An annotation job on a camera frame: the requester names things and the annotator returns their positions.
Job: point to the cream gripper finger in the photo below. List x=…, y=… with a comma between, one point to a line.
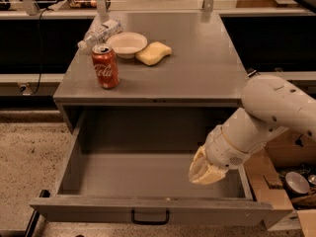
x=198, y=166
x=206, y=174

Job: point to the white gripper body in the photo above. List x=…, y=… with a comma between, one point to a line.
x=224, y=149

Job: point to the grey top drawer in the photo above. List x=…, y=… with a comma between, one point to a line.
x=131, y=165

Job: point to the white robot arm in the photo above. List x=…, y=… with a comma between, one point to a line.
x=270, y=106

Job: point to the grey drawer cabinet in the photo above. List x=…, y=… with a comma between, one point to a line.
x=203, y=70

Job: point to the cardboard box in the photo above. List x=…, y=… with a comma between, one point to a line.
x=288, y=150

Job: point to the metal bowl in box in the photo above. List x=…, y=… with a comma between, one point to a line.
x=297, y=183

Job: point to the yellow sponge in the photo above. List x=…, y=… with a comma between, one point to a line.
x=153, y=53

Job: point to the red cola can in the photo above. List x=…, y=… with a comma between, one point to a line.
x=105, y=64

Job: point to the white bowl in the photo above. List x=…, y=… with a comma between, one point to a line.
x=127, y=44

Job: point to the clear plastic water bottle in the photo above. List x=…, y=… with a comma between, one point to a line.
x=100, y=34

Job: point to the black bar on floor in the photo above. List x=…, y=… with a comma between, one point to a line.
x=35, y=217

